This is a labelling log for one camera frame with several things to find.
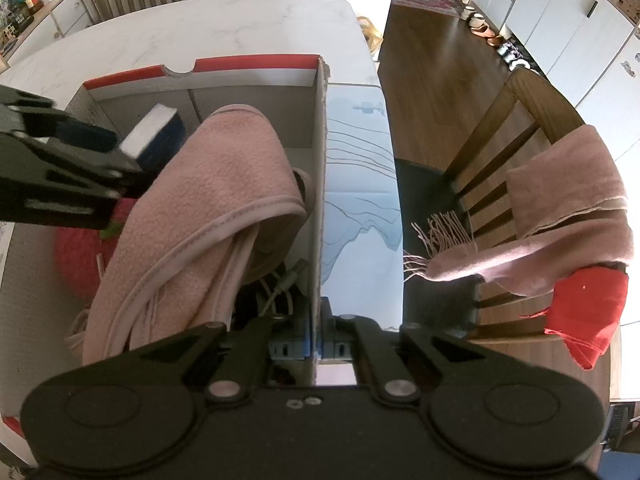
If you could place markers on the wooden chair with scarf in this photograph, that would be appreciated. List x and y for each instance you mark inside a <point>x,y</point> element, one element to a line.
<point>525,100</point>

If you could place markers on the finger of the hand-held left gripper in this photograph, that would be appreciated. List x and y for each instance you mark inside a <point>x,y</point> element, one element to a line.
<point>60,180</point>
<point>85,132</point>

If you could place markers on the blue printed table mat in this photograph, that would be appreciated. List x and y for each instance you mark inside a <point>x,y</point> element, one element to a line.
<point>357,195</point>

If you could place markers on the pink towel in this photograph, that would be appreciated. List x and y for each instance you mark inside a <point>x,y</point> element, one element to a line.
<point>210,185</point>

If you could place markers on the yellow bag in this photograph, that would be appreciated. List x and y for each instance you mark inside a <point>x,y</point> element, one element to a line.
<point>371,35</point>

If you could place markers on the pink fringed scarf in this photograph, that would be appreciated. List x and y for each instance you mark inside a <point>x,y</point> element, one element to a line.
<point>565,190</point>

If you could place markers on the red cloth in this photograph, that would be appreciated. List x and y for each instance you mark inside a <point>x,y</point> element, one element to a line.
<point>590,315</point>

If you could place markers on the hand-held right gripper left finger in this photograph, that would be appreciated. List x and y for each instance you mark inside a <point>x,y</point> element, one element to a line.
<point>300,332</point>

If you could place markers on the red plush fruit ball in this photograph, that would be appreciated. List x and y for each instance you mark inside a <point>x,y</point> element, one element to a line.
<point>80,260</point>

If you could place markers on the white hallway cabinet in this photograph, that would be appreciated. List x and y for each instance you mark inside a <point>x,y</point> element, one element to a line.
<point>560,25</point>

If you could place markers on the wooden white sideboard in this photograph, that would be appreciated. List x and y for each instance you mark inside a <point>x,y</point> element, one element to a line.
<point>60,15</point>

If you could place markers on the row of shoes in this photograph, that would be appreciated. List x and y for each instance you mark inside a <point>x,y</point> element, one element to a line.
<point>482,27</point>

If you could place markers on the white red cardboard box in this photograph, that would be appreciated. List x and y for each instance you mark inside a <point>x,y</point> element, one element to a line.
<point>250,77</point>

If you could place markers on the black chair cushion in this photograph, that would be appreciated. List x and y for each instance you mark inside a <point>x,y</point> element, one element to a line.
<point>425,195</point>

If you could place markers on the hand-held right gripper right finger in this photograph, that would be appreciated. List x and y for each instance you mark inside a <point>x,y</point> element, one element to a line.
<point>327,332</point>

